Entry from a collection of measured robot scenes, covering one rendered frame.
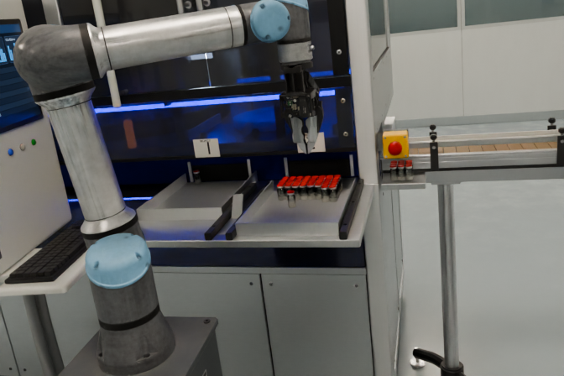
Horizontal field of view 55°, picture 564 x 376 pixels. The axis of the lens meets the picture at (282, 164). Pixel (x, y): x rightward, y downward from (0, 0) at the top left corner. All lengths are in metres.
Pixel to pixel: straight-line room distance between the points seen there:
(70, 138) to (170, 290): 1.01
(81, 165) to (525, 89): 5.59
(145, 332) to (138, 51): 0.52
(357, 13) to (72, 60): 0.86
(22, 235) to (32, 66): 0.85
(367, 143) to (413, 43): 4.60
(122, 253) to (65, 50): 0.37
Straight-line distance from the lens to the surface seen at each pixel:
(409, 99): 6.26
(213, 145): 1.74
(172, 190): 1.80
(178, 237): 1.44
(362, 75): 1.58
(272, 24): 1.01
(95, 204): 1.16
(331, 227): 1.31
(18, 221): 1.76
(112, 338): 1.11
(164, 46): 0.99
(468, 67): 6.23
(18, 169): 1.78
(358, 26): 1.57
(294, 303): 1.88
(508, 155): 1.75
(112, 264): 1.04
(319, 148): 1.64
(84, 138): 1.12
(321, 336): 1.92
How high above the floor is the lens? 1.40
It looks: 15 degrees down
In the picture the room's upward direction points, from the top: 7 degrees counter-clockwise
